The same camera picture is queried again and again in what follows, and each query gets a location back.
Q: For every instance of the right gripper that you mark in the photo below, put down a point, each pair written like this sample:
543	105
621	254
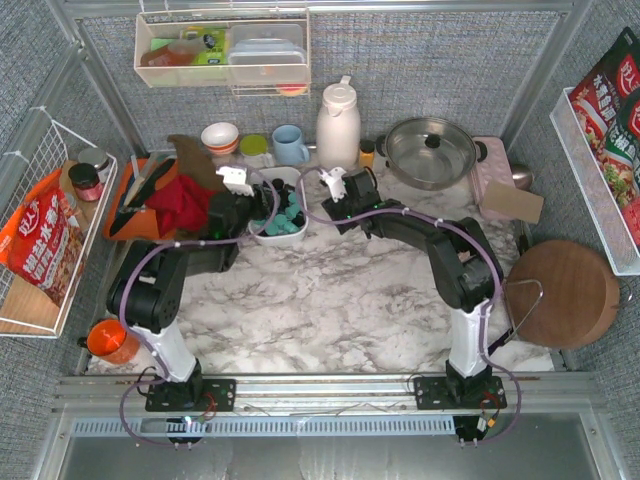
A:
353	185

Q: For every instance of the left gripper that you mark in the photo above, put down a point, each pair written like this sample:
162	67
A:
258	201

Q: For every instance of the red cloth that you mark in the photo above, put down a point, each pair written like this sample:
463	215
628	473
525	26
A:
181	205

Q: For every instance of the white storage basket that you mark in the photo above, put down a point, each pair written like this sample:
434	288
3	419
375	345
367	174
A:
290	176

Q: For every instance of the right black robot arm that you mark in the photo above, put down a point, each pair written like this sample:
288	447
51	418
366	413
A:
466	272

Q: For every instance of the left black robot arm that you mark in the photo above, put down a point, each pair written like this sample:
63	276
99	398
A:
146	292

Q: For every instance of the white mesh basket right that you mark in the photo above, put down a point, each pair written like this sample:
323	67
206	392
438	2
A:
618	244

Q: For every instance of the yellow spice jar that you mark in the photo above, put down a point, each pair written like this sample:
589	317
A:
367	149

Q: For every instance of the brown cloth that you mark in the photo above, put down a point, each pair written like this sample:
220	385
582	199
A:
195	163

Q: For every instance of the green lid sugar jar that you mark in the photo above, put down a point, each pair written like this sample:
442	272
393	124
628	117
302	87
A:
255	151

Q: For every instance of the white thermos jug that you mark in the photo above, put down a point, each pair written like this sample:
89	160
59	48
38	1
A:
338	126

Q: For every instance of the orange striped white bowl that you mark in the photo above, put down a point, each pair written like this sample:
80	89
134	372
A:
221	138

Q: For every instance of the steel pot with lid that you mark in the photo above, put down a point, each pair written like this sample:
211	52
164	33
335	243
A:
430	153

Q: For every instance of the orange tray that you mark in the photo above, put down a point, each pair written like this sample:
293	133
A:
125	210

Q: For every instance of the black kitchen knife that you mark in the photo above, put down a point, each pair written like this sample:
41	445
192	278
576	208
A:
145	190

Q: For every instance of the light blue mug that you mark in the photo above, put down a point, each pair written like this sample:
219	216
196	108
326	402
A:
289	147

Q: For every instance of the cardboard piece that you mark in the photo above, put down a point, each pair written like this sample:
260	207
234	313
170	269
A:
501	200

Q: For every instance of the pink tray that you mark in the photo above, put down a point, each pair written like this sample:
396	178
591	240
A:
492	165

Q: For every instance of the steel lid jar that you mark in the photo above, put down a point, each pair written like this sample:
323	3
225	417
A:
96	157

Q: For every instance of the red lid jar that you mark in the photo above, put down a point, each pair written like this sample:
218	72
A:
85	182

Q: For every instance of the green label bottle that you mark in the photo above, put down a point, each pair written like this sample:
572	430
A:
216	41

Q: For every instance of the clear plastic food containers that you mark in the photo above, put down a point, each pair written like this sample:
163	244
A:
265	54

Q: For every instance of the orange cup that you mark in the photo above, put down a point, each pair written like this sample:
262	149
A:
111	342

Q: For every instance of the orange seasoning packet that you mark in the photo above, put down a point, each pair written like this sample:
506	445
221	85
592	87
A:
40	243

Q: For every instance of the round wooden board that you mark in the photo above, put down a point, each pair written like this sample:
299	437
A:
581	294

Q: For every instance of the red seasoning packet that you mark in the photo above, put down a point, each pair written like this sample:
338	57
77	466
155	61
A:
606	105

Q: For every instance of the white handle knife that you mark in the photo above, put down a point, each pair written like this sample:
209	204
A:
139	180

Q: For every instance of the white wire basket left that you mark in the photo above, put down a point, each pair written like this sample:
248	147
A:
25	310

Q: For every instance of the clear wall shelf bin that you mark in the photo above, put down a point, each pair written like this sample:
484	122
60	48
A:
163	59

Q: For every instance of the wire hanger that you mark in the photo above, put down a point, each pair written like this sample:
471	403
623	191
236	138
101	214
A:
521	298

